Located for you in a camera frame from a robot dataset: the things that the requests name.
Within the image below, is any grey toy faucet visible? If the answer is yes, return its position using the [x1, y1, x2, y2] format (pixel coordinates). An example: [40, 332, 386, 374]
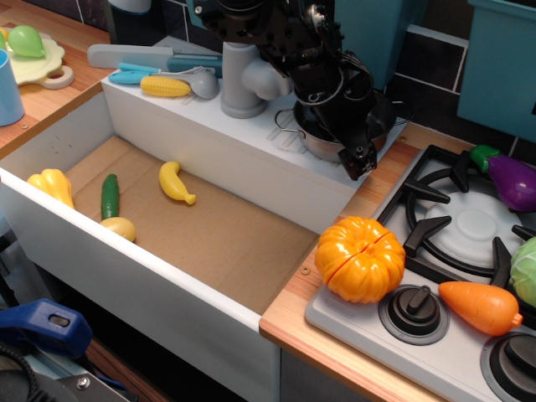
[220, 42, 294, 119]

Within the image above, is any yellow toy squash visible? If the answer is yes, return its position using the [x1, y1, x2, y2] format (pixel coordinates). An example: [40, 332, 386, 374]
[27, 168, 75, 209]

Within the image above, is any light blue plastic cup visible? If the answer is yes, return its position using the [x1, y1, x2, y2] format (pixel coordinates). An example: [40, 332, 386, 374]
[0, 49, 25, 126]

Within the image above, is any pale yellow toy potato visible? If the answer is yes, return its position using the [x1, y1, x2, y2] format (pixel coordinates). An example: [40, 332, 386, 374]
[100, 217, 137, 242]

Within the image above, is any purple toy eggplant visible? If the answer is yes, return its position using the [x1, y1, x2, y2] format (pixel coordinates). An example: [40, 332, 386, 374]
[470, 144, 535, 213]

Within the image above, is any orange toy carrot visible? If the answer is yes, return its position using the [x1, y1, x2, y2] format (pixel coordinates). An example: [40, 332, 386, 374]
[438, 281, 523, 336]

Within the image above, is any green toy cabbage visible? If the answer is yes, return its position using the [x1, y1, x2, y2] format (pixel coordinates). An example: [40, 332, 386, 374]
[510, 237, 535, 306]

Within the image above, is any yellow toy corn cob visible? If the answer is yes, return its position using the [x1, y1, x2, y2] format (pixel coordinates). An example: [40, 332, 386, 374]
[140, 75, 192, 97]

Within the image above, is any blue clamp handle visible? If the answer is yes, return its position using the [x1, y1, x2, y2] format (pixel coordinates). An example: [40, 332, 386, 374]
[1, 298, 93, 358]

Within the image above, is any teal cabinet right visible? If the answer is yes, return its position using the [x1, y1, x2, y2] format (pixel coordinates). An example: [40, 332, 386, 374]
[457, 1, 535, 142]

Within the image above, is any white toy sink basin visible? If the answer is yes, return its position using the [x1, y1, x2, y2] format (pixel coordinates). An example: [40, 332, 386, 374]
[0, 35, 409, 402]

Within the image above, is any green toy pear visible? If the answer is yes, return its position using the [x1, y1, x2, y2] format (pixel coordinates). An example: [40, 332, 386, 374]
[8, 25, 46, 59]

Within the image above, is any green toy cucumber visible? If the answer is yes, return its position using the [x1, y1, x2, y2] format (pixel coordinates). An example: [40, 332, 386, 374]
[100, 173, 120, 220]

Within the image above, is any orange toy pumpkin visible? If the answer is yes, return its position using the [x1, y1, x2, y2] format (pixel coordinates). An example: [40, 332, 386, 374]
[315, 216, 406, 304]

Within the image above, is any small stainless steel pot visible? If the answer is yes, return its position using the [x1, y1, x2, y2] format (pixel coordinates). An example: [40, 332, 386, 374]
[274, 91, 413, 162]

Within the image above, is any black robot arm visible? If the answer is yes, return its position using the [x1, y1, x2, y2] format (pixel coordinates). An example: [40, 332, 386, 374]
[193, 1, 377, 180]

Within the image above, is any dark container with white lid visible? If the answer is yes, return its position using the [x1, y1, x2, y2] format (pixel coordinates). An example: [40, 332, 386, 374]
[104, 1, 166, 45]

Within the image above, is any black cable bottom left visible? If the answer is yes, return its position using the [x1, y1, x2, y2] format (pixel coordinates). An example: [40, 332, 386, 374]
[0, 341, 46, 402]

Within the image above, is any light blue toy utensil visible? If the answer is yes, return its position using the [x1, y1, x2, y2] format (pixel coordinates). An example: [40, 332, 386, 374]
[108, 63, 162, 85]

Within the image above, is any grey toy knife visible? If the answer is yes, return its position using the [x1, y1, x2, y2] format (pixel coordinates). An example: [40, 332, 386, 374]
[87, 44, 223, 78]

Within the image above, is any cream toy cutting board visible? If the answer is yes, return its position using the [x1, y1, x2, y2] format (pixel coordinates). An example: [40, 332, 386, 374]
[5, 33, 75, 90]

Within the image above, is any black stove knob right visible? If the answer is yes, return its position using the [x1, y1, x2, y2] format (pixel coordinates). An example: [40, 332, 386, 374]
[480, 332, 535, 401]

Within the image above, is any black stove knob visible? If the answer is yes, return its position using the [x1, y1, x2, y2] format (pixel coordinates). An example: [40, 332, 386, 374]
[378, 285, 450, 346]
[480, 332, 535, 401]

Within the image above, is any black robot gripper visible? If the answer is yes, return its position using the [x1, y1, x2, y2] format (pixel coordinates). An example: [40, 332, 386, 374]
[291, 50, 378, 181]

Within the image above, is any grey toy stove top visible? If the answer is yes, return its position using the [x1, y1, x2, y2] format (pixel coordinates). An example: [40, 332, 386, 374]
[305, 146, 535, 401]

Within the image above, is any black stove knob left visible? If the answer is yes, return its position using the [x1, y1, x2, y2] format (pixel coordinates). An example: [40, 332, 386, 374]
[378, 285, 450, 346]

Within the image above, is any yellow toy banana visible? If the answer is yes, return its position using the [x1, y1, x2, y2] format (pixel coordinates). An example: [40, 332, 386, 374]
[158, 162, 197, 205]

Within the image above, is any grey toy spoon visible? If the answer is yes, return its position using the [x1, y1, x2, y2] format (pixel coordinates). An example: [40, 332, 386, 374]
[161, 67, 220, 100]

